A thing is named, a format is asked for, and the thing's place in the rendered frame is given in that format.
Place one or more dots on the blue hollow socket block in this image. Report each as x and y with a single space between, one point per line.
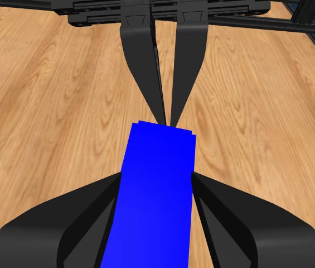
157 195

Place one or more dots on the black table frame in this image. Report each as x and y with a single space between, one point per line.
285 25

